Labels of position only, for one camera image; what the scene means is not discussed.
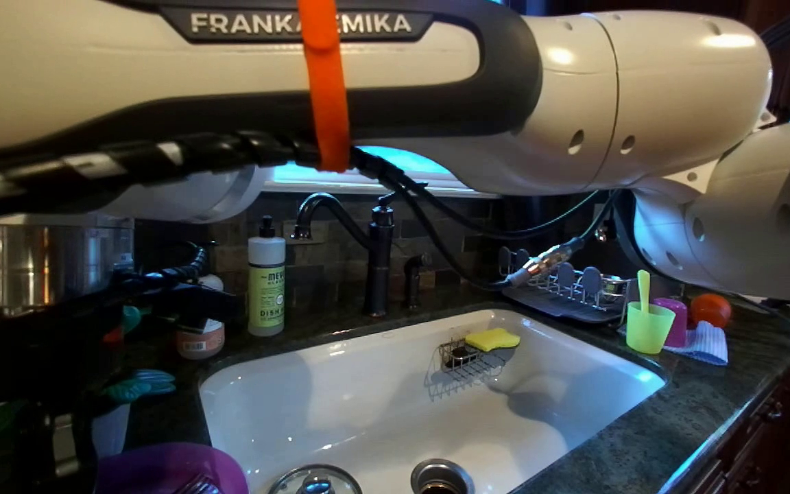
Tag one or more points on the purple bowl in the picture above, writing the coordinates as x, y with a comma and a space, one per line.
149, 468

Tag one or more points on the round orange fruit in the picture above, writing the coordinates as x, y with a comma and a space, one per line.
711, 308

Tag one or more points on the metal sink drain strainer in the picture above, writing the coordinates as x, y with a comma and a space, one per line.
440, 478

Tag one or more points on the metal dish drying rack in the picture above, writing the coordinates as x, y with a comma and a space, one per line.
569, 288

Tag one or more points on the blue white striped cloth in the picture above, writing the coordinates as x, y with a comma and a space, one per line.
710, 346

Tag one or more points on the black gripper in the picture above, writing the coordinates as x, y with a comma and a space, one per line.
21, 394

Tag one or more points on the orange label soap bottle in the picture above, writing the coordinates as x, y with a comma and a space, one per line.
201, 342

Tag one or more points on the dark bronze kitchen faucet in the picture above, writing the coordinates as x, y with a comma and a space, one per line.
377, 257

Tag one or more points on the dark wooden lower cabinet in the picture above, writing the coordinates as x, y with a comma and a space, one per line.
761, 441

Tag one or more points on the silver metal fork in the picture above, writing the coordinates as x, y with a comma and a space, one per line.
200, 486

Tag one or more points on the green dish soap bottle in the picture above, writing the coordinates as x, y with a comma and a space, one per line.
268, 291

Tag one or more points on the round metal sink stopper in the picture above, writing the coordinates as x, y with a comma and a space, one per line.
315, 482

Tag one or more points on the yellow sponge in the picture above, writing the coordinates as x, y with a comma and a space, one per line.
493, 339

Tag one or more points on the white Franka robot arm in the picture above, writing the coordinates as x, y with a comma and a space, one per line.
597, 91

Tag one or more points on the white kitchen sink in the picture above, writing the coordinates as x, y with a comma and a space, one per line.
359, 413

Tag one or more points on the lime green plastic cup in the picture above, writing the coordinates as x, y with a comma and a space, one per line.
650, 330

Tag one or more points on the dark faucet side sprayer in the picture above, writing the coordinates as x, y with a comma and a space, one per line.
412, 277

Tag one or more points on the purple plastic cup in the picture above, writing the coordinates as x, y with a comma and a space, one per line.
681, 319

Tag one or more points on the small leafy potted plant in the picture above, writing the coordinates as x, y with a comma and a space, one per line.
143, 384

